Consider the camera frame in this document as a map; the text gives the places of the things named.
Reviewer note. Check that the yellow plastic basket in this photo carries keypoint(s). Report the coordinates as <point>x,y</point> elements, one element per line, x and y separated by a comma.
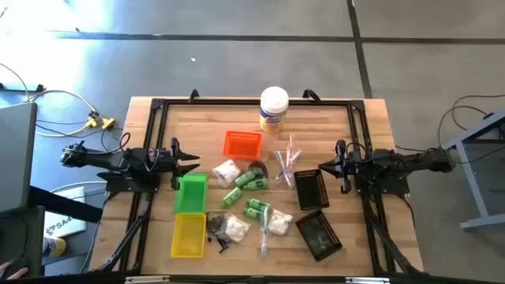
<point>188,236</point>

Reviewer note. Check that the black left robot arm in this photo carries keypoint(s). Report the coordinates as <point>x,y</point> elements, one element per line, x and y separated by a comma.
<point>106,159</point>

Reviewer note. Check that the person's yellow shoe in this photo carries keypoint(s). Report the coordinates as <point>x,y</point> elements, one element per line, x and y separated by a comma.
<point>57,247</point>

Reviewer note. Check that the black frame clamp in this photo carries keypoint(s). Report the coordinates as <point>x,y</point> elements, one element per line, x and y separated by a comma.
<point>311,94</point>
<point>193,94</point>

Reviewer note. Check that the orange plastic basket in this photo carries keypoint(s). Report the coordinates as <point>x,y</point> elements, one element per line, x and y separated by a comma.
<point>242,145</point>

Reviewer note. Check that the black razor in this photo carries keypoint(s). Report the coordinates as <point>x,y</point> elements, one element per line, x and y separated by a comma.
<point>224,247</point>

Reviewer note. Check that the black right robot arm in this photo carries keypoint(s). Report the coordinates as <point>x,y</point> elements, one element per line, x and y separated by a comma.
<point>410,159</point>

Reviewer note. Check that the Lysol wipes canister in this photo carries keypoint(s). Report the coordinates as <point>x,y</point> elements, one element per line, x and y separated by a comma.
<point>274,106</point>

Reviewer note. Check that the clear bag of cotton balls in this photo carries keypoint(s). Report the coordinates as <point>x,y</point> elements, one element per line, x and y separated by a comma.
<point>227,172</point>
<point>236,229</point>
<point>280,225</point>

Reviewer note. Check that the clear bag of black combs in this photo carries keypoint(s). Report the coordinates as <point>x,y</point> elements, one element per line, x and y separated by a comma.
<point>216,228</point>

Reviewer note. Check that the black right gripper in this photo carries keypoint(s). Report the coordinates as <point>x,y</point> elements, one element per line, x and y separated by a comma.
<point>355,165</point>

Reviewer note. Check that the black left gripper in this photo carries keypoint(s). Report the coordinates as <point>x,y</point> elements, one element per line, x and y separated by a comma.
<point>165,161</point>

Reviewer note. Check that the blue toothbrush in clear bag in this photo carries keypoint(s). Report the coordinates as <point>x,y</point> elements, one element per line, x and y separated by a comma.
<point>265,236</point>

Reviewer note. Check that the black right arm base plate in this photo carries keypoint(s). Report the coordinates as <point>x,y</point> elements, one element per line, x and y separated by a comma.
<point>388,187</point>

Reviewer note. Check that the white printed box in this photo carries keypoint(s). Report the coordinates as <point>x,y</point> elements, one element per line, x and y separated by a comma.
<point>67,225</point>

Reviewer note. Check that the green plastic basket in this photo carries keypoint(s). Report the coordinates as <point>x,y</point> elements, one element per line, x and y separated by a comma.
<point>191,194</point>

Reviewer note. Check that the person's hand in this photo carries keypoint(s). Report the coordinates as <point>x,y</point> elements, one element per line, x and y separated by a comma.
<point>13,272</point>

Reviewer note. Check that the silver frame bracket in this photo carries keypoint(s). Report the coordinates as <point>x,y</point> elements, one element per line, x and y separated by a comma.
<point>367,280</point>
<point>148,279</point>

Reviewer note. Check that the black plastic slotted basket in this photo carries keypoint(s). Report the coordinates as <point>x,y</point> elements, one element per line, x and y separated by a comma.
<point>319,236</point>
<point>311,190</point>

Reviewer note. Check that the grey metal stand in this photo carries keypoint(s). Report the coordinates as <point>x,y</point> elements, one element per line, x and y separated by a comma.
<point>485,221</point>

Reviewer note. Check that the green Pert shampoo bottle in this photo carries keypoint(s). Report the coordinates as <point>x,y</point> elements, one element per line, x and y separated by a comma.
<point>257,184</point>
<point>245,178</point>
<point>252,214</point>
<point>258,204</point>
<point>232,197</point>

